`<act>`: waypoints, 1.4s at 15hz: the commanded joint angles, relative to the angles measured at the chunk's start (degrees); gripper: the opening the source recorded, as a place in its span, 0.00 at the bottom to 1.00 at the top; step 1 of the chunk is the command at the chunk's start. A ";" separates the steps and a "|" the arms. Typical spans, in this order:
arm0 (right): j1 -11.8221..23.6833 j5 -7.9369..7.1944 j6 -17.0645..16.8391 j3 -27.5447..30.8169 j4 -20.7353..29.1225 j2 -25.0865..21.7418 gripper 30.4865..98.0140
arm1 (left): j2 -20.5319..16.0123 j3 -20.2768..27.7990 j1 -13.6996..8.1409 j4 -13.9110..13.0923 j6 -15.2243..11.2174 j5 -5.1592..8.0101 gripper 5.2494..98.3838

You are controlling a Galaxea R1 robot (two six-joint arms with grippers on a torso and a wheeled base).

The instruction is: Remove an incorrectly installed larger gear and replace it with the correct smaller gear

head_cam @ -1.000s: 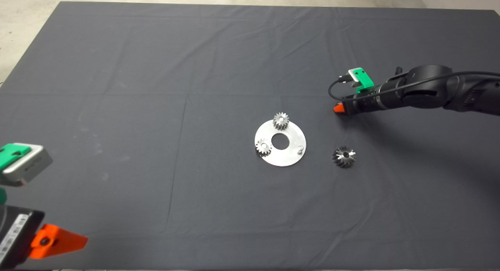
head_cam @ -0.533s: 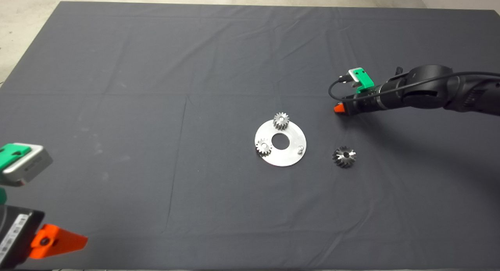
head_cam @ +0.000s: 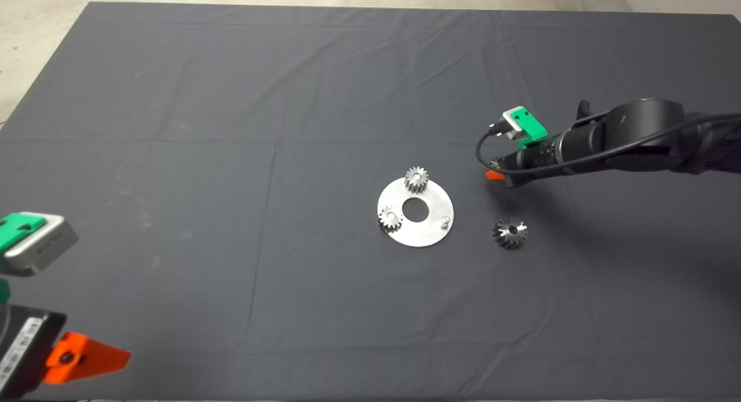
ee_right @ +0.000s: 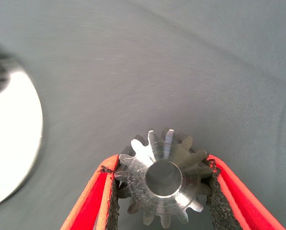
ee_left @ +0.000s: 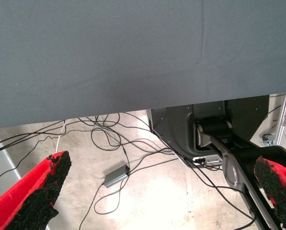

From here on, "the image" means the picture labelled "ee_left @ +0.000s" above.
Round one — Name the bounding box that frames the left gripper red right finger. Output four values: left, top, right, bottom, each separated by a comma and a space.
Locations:
253, 156, 286, 230

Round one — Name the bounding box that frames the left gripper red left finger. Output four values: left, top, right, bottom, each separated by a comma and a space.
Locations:
0, 150, 73, 230

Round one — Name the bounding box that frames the grey caster wheel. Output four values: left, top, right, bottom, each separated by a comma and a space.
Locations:
262, 134, 276, 146

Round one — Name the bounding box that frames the aluminium table leg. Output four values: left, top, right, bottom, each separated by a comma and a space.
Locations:
271, 92, 286, 147

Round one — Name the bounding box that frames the grey power adapter box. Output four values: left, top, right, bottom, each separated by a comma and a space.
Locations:
104, 164, 130, 188

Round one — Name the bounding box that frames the dark grey table cloth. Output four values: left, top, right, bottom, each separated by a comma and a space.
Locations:
0, 0, 286, 130

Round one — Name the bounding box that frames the black floor cable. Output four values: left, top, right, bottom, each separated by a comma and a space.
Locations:
79, 178, 126, 230
181, 155, 257, 230
0, 117, 69, 154
0, 134, 62, 184
123, 146, 182, 174
78, 112, 158, 154

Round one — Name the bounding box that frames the grey metal post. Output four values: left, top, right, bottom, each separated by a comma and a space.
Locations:
0, 128, 23, 199

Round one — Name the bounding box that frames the white floor cable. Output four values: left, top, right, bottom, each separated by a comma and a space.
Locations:
55, 119, 67, 154

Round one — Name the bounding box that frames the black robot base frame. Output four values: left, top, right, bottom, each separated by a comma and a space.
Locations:
149, 94, 286, 230

